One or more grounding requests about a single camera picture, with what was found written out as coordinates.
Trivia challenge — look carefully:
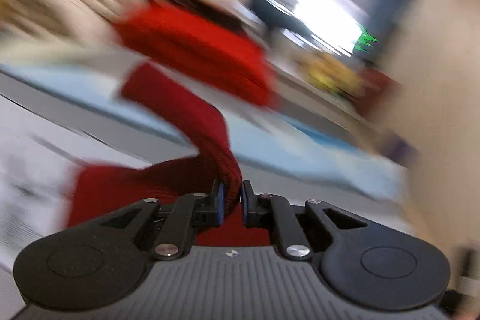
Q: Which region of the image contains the light blue blanket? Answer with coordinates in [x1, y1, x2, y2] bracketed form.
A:
[1, 66, 406, 202]

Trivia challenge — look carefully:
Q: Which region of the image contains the yellow plush toy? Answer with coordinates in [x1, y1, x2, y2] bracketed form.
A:
[304, 54, 361, 97]

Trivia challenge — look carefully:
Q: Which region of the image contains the dark red bag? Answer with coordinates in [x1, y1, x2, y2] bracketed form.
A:
[356, 68, 399, 118]

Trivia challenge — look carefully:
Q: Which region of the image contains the grey bed sheet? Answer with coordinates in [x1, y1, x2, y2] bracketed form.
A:
[1, 75, 413, 270]

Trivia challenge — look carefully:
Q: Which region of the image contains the red knitted sweater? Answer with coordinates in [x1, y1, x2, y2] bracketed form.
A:
[67, 3, 272, 247]

